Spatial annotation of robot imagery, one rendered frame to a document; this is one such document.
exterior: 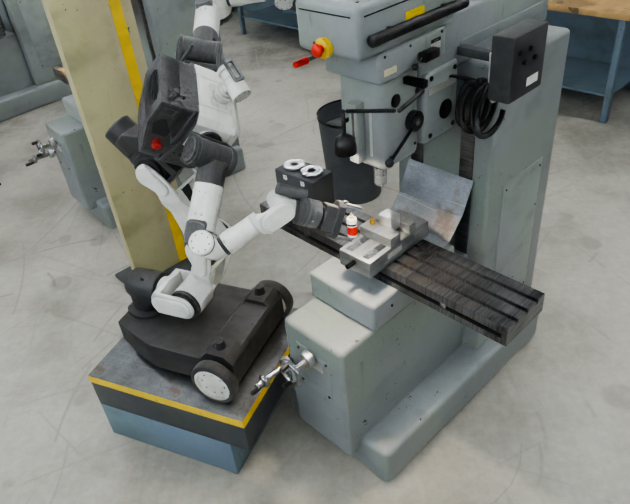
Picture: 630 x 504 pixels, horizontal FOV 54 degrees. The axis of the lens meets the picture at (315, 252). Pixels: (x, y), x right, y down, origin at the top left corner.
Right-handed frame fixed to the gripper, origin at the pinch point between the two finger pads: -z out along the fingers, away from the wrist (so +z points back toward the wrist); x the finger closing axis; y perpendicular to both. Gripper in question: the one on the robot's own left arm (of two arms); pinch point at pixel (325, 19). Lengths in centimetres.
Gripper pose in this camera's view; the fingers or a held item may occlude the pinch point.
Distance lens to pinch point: 254.6
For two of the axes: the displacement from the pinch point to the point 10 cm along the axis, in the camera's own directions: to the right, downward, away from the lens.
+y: 2.4, -9.7, 0.5
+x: 7.2, 1.4, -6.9
